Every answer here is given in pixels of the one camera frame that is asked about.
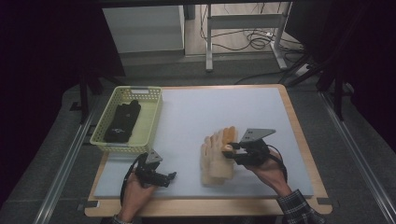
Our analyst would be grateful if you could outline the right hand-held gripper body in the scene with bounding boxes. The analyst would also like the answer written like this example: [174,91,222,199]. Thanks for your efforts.
[233,127,277,167]

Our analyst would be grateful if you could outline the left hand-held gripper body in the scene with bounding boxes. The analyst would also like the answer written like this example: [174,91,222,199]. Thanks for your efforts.
[134,148,172,189]

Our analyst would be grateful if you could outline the yellow-green plastic basket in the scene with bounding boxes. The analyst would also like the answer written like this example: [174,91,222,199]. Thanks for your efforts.
[90,85,163,154]

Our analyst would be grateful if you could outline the black glove with white logo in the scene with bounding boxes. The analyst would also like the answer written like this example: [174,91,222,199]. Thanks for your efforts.
[103,102,139,145]

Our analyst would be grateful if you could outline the plain black glove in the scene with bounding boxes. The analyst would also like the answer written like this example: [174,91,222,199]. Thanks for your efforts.
[127,99,142,120]

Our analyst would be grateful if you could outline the person's left hand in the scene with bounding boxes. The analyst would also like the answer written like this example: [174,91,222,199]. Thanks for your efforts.
[118,172,157,222]

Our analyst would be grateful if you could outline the person's right hand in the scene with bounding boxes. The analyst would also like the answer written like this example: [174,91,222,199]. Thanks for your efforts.
[244,148,293,198]

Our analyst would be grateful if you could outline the white foam mat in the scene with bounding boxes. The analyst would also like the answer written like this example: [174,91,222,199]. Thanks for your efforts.
[93,87,315,200]

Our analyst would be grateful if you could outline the dark stand legs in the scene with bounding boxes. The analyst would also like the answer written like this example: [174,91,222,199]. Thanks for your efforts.
[69,69,124,125]

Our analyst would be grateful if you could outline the dark tripod stand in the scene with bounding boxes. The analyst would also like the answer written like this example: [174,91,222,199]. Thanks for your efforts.
[279,50,354,121]

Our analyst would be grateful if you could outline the white cabinet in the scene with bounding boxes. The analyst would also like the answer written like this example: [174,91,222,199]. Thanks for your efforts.
[102,5,186,54]

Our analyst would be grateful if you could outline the dark curtain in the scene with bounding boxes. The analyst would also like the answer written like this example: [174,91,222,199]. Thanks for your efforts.
[284,0,396,154]
[0,0,126,206]

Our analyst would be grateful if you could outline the left hand-held gripper black cable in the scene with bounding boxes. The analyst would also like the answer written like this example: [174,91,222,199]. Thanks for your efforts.
[120,152,148,207]

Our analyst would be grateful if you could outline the hand-held gripper black cable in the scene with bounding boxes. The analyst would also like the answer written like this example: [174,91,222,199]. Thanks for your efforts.
[120,152,148,207]
[265,144,290,184]

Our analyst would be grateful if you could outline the right hand-held gripper black cable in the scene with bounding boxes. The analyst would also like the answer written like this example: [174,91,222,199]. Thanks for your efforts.
[265,144,290,184]

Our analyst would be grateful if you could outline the black floor cable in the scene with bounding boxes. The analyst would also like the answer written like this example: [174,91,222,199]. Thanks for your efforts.
[233,70,285,86]

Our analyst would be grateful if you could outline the metal floor rail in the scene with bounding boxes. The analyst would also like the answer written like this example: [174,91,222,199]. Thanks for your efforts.
[319,91,396,224]
[33,113,96,224]

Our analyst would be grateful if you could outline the tangle of black floor cables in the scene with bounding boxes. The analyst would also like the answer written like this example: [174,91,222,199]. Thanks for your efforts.
[200,3,305,53]

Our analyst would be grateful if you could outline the white metal stand frame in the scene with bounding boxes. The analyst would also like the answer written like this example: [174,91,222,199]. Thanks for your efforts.
[205,2,294,73]

